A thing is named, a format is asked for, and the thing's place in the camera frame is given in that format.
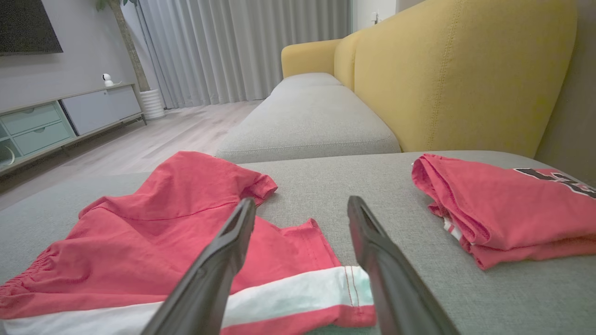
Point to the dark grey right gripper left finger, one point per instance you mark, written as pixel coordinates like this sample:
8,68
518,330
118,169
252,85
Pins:
209,279

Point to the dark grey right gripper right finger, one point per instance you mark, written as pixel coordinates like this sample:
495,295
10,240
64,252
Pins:
396,288

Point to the red shorts white band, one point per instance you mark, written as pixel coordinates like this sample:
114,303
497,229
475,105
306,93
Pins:
139,242

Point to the red jersey number 23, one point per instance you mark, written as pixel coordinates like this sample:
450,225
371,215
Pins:
512,209

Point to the large grey sofa ottoman cushion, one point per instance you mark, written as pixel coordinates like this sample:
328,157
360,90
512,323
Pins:
302,181

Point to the grey sofa seat cushion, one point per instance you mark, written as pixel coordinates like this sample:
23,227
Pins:
307,83
307,125

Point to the white ribbed plant pot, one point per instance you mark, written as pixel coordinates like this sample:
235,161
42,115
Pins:
152,104

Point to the pale green TV cabinet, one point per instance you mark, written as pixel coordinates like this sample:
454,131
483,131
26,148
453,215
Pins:
93,109

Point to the yellow sofa backrest cushion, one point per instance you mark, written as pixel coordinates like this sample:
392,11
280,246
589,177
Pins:
347,60
456,74

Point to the grey pleated curtain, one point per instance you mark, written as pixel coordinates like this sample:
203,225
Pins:
242,46

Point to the yellow sofa armrest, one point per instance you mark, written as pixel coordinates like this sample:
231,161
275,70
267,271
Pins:
309,58

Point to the potted plant in white pot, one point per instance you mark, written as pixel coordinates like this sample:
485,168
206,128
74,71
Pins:
130,46

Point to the small white security camera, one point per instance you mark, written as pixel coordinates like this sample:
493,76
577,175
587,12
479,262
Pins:
108,80

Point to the black wall television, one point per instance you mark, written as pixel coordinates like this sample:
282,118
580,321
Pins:
25,25

